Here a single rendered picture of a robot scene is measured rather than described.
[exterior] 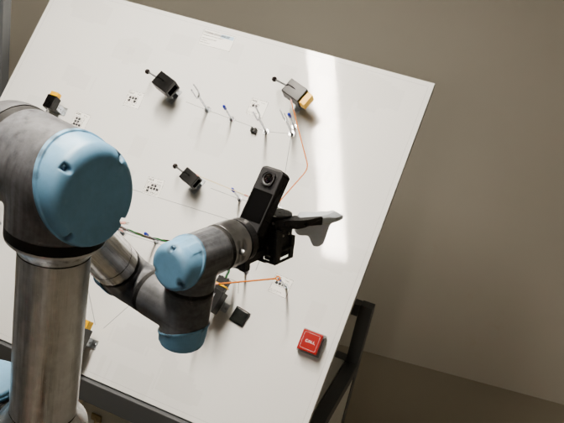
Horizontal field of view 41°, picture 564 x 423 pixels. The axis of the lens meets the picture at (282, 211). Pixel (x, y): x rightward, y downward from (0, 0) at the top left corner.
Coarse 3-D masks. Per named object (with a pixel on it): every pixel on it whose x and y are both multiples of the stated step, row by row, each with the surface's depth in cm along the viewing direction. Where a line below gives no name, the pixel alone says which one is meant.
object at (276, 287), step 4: (280, 276) 189; (284, 276) 189; (276, 280) 189; (284, 280) 189; (288, 280) 189; (292, 280) 188; (272, 284) 189; (276, 284) 189; (280, 284) 189; (288, 284) 188; (272, 288) 189; (276, 288) 189; (280, 288) 188; (272, 292) 188; (276, 292) 188; (280, 292) 188; (284, 292) 188; (288, 292) 188; (280, 296) 188; (284, 296) 188
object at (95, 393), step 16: (0, 352) 199; (80, 384) 191; (96, 384) 190; (96, 400) 191; (112, 400) 189; (128, 400) 187; (128, 416) 189; (144, 416) 187; (160, 416) 185; (176, 416) 184
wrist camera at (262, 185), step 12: (264, 168) 124; (264, 180) 122; (276, 180) 122; (288, 180) 123; (252, 192) 123; (264, 192) 122; (276, 192) 121; (252, 204) 123; (264, 204) 121; (276, 204) 122; (240, 216) 123; (252, 216) 122; (264, 216) 121; (264, 228) 122
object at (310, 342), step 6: (306, 330) 181; (306, 336) 180; (312, 336) 180; (318, 336) 180; (300, 342) 180; (306, 342) 180; (312, 342) 180; (318, 342) 179; (300, 348) 180; (306, 348) 179; (312, 348) 179; (318, 348) 179
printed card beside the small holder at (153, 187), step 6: (150, 180) 204; (156, 180) 203; (162, 180) 203; (144, 186) 204; (150, 186) 203; (156, 186) 203; (162, 186) 203; (144, 192) 203; (150, 192) 203; (156, 192) 202
